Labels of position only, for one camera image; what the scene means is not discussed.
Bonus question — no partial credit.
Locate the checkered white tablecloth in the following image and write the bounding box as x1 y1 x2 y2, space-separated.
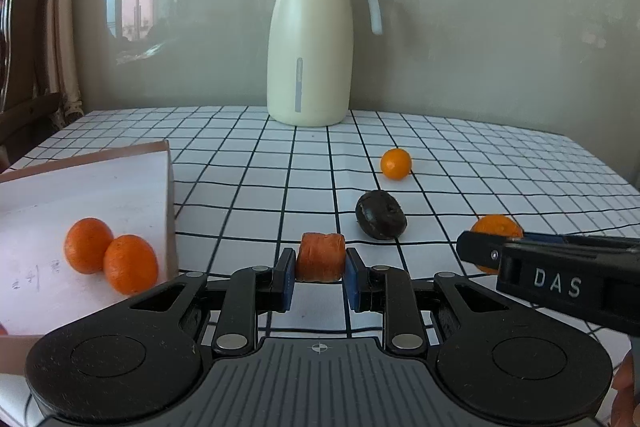
0 106 640 427

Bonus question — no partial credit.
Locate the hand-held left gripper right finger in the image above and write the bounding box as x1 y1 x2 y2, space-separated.
344 248 513 355

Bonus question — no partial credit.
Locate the cream thermos jug grey lid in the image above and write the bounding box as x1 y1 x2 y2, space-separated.
266 0 384 128

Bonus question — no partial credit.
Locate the wooden chair woven cushion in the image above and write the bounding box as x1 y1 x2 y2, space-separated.
0 0 64 170

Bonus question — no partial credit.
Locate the shallow cardboard box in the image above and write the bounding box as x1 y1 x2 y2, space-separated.
0 139 179 375

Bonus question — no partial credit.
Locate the small orange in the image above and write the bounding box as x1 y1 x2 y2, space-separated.
63 217 115 275
470 214 525 276
380 148 413 181
103 234 160 296

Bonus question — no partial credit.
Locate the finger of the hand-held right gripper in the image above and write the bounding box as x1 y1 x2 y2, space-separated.
456 230 640 277

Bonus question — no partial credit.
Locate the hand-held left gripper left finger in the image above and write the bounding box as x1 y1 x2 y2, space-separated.
127 248 298 355

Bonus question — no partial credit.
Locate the person's right hand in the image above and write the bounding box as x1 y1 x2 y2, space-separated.
611 351 640 427

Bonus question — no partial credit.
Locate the beige patterned curtain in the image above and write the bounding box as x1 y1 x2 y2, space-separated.
0 0 85 128

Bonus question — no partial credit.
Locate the carrot piece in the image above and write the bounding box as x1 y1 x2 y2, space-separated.
296 232 347 283

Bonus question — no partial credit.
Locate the dark round fruit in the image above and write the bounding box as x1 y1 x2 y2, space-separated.
355 190 408 241

